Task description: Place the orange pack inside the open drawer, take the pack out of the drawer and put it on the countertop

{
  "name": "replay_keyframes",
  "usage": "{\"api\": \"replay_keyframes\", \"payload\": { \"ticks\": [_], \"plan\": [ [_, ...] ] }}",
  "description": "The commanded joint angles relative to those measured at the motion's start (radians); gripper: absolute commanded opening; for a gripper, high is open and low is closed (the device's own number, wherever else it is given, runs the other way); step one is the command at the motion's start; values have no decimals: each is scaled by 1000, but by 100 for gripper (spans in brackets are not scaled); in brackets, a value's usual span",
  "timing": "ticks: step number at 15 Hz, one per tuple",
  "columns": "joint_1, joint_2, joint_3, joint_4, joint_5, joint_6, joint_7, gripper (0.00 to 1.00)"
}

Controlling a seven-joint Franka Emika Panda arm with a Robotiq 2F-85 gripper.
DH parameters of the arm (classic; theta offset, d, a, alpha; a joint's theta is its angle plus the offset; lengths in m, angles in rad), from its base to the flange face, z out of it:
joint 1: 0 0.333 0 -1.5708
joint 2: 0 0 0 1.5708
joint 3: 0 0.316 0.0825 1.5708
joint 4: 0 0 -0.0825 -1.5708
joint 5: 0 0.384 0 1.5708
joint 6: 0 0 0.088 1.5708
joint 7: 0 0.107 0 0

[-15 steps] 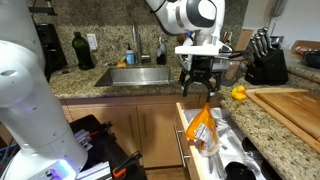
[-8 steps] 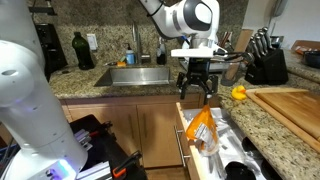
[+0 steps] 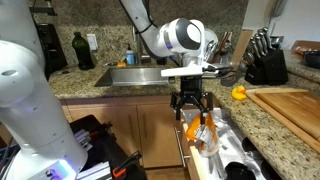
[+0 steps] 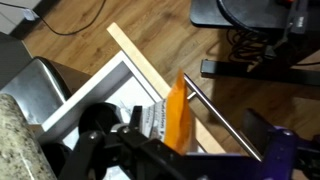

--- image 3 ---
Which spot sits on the open wooden drawer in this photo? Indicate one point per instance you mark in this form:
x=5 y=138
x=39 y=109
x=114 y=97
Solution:
x=186 y=150

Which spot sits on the dark liquid soap bottle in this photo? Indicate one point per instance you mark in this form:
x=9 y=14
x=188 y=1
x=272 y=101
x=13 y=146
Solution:
x=161 y=61

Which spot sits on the white cutlery tray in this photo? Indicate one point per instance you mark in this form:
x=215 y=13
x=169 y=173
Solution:
x=230 y=140

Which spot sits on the black round drawer object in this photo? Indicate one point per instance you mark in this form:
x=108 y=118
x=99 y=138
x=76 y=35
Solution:
x=238 y=171

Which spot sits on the yellow rubber duck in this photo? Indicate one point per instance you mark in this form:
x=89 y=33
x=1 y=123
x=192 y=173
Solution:
x=238 y=94

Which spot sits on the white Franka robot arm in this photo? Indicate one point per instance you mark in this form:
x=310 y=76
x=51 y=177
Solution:
x=30 y=100

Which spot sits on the white wall outlet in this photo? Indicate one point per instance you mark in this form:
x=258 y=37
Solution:
x=92 y=41

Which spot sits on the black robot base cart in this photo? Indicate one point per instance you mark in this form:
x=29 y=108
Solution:
x=103 y=150

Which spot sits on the orange black clamp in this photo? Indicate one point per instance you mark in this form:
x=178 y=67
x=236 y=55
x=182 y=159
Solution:
x=101 y=128
x=125 y=165

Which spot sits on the wooden cabinet door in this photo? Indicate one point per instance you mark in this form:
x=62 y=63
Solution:
x=156 y=133
x=110 y=130

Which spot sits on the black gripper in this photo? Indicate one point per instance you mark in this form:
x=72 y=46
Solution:
x=191 y=87

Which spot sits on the green wine bottle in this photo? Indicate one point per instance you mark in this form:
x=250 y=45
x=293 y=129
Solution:
x=82 y=51

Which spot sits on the small bamboo cutting board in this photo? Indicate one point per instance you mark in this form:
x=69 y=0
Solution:
x=293 y=110

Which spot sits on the orange snack pack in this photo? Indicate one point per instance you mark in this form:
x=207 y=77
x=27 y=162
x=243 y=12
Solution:
x=206 y=140

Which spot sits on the stainless steel sink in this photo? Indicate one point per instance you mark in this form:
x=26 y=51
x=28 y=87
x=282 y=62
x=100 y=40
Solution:
x=140 y=76

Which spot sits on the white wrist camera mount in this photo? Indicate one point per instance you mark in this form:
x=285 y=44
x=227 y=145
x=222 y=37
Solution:
x=181 y=71

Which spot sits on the black coffee machine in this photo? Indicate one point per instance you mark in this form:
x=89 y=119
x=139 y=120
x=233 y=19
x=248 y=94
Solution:
x=51 y=50

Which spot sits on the clear drinking glass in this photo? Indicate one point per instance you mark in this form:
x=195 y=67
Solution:
x=231 y=80

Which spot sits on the black knife block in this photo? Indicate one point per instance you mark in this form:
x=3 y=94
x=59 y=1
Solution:
x=270 y=66

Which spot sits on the large bamboo cutting board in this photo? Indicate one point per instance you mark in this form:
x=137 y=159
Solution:
x=266 y=110

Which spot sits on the brushed steel faucet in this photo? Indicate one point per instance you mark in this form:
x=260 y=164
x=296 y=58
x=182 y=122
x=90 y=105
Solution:
x=137 y=50

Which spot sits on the blue label soap pump bottle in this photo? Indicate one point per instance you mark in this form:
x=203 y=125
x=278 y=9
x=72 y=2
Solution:
x=130 y=57

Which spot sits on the orange sponge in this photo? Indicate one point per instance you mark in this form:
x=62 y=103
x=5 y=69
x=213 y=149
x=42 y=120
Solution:
x=121 y=64

